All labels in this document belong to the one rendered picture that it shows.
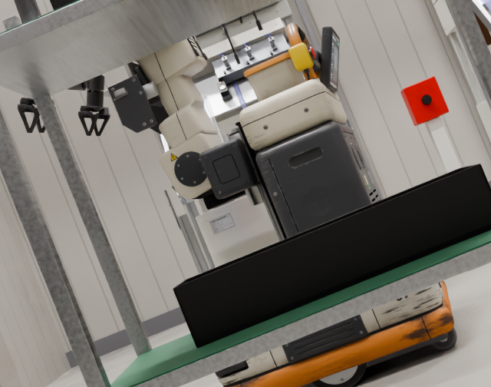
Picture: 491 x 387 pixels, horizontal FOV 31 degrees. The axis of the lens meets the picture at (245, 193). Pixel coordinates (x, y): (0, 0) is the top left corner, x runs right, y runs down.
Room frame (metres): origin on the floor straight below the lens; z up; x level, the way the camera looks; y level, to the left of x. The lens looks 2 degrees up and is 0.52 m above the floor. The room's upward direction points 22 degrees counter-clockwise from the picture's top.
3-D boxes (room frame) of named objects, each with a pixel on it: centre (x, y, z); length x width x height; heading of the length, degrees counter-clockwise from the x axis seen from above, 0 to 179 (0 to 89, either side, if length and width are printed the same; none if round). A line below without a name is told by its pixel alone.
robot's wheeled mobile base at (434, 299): (2.72, -0.11, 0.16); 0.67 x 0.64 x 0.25; 79
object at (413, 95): (3.72, -0.83, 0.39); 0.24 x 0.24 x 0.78; 88
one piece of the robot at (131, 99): (2.77, 0.18, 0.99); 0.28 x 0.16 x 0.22; 169
